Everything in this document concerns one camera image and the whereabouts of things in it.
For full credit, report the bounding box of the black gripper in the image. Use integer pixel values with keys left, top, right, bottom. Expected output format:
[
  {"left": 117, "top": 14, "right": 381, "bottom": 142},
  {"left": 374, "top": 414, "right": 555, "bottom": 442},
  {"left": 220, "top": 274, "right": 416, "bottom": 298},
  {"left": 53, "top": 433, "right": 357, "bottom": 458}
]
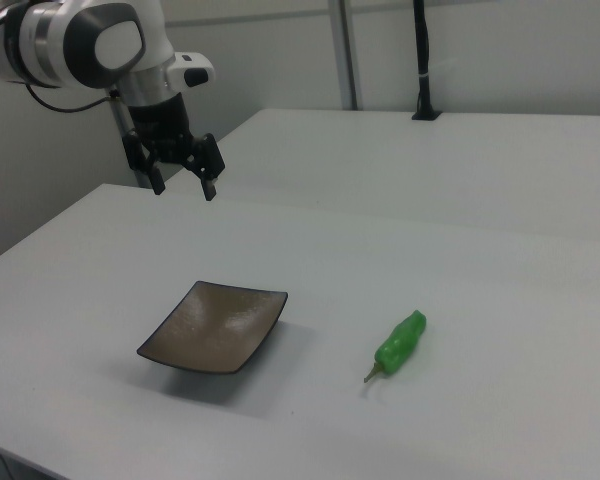
[{"left": 121, "top": 92, "right": 227, "bottom": 202}]

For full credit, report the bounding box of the green chili pepper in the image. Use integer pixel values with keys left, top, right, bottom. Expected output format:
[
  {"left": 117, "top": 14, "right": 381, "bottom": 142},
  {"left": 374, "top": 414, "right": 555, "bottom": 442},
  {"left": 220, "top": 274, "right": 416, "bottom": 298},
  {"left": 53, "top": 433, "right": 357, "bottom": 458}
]
[{"left": 362, "top": 309, "right": 429, "bottom": 385}]

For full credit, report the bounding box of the square brown ceramic plate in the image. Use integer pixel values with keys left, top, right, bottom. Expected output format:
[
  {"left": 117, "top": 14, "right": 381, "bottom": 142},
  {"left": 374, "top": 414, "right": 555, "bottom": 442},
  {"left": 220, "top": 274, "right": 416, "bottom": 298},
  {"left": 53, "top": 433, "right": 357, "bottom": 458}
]
[{"left": 136, "top": 280, "right": 289, "bottom": 375}]

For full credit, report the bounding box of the black pole with base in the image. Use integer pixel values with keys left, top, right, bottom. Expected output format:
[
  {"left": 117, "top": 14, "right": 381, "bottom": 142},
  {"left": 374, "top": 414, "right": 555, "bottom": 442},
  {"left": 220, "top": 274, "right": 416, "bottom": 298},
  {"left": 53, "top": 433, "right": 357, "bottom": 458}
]
[{"left": 411, "top": 0, "right": 443, "bottom": 123}]

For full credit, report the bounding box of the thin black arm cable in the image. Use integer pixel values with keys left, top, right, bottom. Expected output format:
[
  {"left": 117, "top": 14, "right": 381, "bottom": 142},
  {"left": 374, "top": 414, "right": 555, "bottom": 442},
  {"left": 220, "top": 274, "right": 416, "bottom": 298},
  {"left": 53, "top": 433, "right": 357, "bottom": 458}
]
[{"left": 25, "top": 82, "right": 115, "bottom": 113}]

